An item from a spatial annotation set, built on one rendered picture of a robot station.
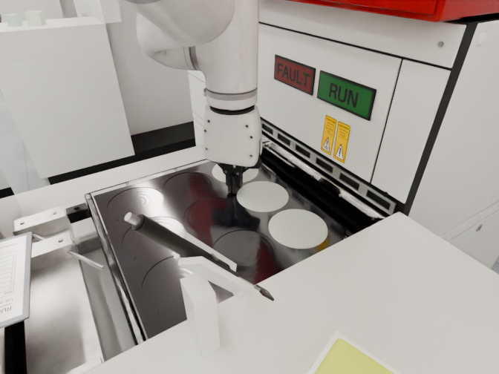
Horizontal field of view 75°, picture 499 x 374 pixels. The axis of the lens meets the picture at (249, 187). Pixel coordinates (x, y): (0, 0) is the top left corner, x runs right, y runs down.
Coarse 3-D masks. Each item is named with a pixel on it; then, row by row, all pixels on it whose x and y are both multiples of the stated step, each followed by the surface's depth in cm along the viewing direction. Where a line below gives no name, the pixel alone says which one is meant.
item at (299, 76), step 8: (280, 64) 63; (288, 64) 61; (280, 72) 64; (288, 72) 62; (296, 72) 60; (304, 72) 58; (312, 72) 56; (288, 80) 63; (296, 80) 60; (304, 80) 59; (304, 88) 59
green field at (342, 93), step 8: (320, 80) 55; (328, 80) 54; (336, 80) 52; (320, 88) 56; (328, 88) 54; (336, 88) 53; (344, 88) 51; (352, 88) 50; (360, 88) 49; (320, 96) 56; (328, 96) 55; (336, 96) 53; (344, 96) 52; (352, 96) 50; (360, 96) 49; (368, 96) 48; (336, 104) 54; (344, 104) 52; (352, 104) 51; (360, 104) 50; (368, 104) 48; (360, 112) 50
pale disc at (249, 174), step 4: (216, 164) 73; (212, 168) 72; (216, 168) 72; (220, 168) 72; (252, 168) 72; (256, 168) 72; (212, 172) 70; (216, 172) 70; (220, 172) 70; (244, 172) 70; (248, 172) 70; (252, 172) 70; (256, 172) 70; (216, 176) 69; (220, 176) 69; (224, 176) 69; (244, 176) 69; (248, 176) 69; (252, 176) 69; (220, 180) 68; (224, 180) 68; (244, 180) 68; (248, 180) 68
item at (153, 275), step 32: (128, 192) 64; (160, 192) 64; (192, 192) 64; (224, 192) 64; (288, 192) 64; (128, 224) 56; (160, 224) 57; (192, 224) 57; (224, 224) 57; (256, 224) 56; (128, 256) 50; (160, 256) 51; (224, 256) 51; (256, 256) 51; (288, 256) 50; (128, 288) 46; (160, 288) 46; (160, 320) 42
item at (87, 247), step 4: (92, 232) 62; (80, 236) 61; (84, 236) 61; (108, 236) 62; (92, 240) 61; (96, 240) 61; (84, 244) 60; (88, 244) 61; (92, 244) 61; (96, 244) 62; (80, 248) 60; (84, 248) 61; (88, 248) 61; (92, 248) 62; (96, 248) 62; (100, 248) 63; (80, 252) 61; (84, 252) 61; (88, 252) 62
